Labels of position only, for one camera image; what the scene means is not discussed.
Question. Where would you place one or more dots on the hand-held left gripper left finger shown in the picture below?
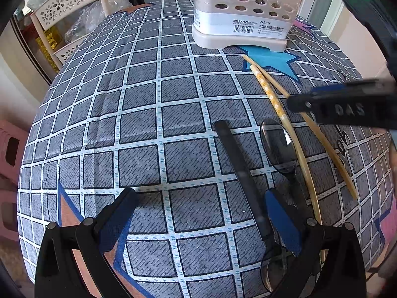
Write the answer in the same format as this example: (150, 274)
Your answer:
(119, 217)

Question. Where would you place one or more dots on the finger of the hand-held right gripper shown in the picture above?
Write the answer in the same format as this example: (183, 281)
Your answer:
(328, 89)
(341, 110)

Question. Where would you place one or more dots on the bamboo chopstick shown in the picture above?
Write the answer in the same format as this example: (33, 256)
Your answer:
(272, 97)
(263, 73)

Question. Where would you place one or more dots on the beige plastic storage rack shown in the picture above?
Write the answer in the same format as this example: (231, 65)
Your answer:
(62, 3)

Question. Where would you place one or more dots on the blue-grey checked tablecloth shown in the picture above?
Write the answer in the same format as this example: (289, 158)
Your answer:
(139, 115)

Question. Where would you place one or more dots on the clear plastic bag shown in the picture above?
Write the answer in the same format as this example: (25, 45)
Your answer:
(86, 21)

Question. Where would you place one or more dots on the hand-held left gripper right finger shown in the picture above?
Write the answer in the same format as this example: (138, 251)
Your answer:
(283, 223)

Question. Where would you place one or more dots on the pink plastic stool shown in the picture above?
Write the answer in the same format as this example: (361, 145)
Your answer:
(21, 130)

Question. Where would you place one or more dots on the gold foil bag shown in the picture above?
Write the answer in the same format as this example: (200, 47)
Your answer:
(49, 40)

